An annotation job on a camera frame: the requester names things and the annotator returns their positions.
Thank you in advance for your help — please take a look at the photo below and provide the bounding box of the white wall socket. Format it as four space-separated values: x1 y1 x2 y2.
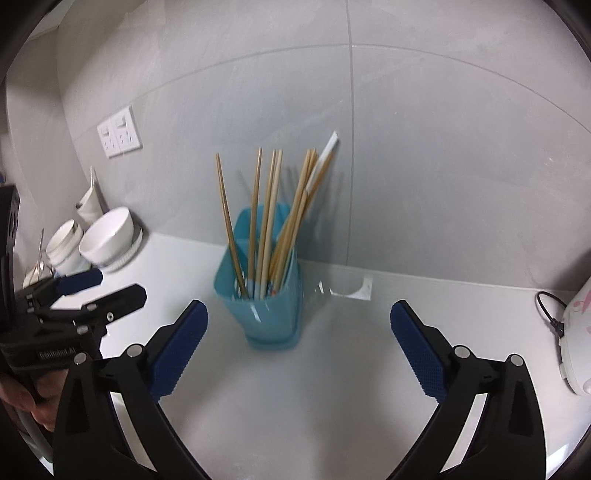
113 106 143 154
97 119 122 159

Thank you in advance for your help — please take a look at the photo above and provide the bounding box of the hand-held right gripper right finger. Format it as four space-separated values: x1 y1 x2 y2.
388 300 550 480

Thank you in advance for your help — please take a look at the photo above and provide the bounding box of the white plastic stick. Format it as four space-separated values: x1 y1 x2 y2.
305 131 340 192

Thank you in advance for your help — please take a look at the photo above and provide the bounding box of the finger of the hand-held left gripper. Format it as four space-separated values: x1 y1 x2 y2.
33 283 147 339
23 268 103 306

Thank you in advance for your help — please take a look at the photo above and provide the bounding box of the blue plastic utensil holder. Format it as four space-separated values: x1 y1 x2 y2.
213 207 303 352

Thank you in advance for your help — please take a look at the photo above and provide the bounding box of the black power cable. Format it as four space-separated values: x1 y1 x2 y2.
536 291 566 340

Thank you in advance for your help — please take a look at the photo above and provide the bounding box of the white tape patch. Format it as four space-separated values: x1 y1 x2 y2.
330 274 372 301

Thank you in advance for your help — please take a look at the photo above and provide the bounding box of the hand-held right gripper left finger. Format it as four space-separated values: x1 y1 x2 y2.
52 299 209 480

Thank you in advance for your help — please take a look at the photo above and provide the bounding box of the white rice cooker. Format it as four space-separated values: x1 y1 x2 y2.
556 277 591 397

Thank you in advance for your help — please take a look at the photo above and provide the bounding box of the group of wooden chopsticks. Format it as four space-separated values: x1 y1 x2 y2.
215 148 334 298

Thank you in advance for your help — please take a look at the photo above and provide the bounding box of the person's left hand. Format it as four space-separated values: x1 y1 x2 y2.
0 369 68 433

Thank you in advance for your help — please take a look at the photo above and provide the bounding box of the white ceramic bowl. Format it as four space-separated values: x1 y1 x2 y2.
78 206 134 267

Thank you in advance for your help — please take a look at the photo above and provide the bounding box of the ribbed white plate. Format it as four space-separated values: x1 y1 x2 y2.
99 222 144 273

